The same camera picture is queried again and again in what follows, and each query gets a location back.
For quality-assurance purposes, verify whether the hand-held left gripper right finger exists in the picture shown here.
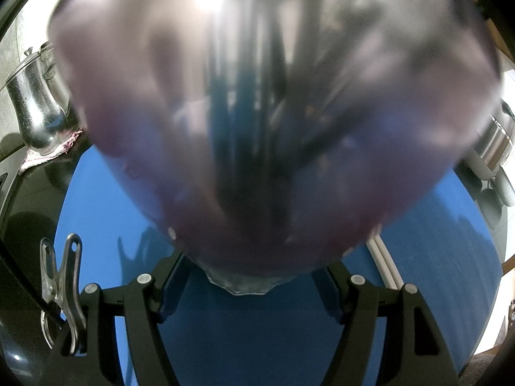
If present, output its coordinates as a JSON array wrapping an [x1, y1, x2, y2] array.
[[311, 262, 460, 386]]

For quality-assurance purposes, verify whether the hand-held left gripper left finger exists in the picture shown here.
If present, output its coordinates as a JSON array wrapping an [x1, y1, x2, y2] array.
[[40, 227, 194, 386]]

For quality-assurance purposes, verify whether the purple translucent plastic cup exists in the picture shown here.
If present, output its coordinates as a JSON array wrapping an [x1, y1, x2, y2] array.
[[48, 0, 503, 296]]

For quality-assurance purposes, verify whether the metal spring clip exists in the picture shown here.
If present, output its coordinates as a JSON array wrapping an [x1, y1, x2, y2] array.
[[39, 233, 88, 356]]

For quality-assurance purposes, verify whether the blue mat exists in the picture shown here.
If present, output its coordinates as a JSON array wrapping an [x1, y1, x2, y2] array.
[[52, 141, 503, 386]]

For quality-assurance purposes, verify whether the pink patterned cloth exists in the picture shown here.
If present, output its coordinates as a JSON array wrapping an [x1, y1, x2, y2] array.
[[18, 129, 83, 173]]

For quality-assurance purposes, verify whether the steel kettle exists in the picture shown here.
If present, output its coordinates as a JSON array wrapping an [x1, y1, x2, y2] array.
[[3, 41, 87, 157]]

